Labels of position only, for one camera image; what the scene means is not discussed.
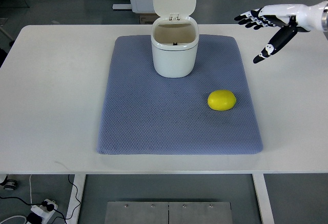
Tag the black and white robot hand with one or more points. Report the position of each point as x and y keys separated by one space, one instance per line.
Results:
x=291 y=19

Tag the yellow lemon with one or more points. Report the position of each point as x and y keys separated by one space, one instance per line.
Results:
x=221 y=100

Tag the white trash bin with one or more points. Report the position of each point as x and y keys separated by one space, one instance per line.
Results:
x=174 y=38

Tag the blue quilted mat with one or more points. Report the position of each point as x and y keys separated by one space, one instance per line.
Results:
x=145 y=113

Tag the cardboard box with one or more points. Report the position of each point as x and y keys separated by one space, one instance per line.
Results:
x=147 y=18

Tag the white right table leg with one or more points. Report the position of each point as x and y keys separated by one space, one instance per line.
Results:
x=263 y=200

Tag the white table leg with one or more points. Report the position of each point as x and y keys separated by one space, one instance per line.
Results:
x=263 y=200
x=78 y=182

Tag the metal floor plate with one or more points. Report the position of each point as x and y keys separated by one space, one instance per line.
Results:
x=168 y=212

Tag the white left table leg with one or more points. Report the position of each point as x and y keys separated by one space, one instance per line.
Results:
x=78 y=182

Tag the white power strip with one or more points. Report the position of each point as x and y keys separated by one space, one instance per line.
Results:
x=42 y=214

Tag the caster wheel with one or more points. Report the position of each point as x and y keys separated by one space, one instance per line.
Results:
x=8 y=184

